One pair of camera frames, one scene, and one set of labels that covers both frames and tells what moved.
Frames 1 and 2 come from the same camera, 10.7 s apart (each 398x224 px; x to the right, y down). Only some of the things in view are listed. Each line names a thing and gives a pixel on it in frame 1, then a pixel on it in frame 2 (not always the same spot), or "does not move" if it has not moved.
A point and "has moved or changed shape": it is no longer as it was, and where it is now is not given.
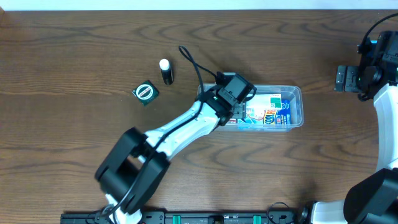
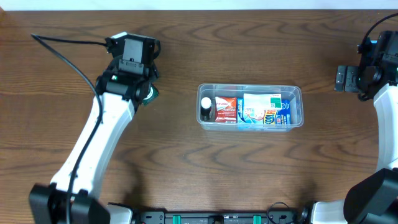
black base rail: [270, 216] does not move
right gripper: [347, 78] does not move
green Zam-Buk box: [145, 92] does not move
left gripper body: [239, 109] → [154, 73]
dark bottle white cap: [166, 71] has moved or changed shape
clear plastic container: [271, 108] does not move
